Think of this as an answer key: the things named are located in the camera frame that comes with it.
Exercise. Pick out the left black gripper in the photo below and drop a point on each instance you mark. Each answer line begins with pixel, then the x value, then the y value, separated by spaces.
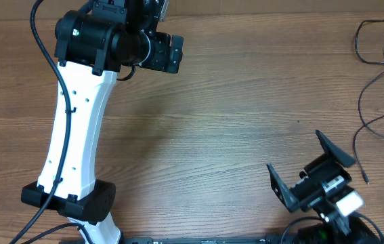
pixel 159 62

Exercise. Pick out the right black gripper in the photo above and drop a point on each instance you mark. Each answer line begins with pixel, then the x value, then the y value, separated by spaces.
pixel 313 174

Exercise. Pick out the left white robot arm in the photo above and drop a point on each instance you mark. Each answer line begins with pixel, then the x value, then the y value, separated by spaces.
pixel 93 43

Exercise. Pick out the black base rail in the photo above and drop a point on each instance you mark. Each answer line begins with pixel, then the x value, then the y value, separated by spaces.
pixel 268 239

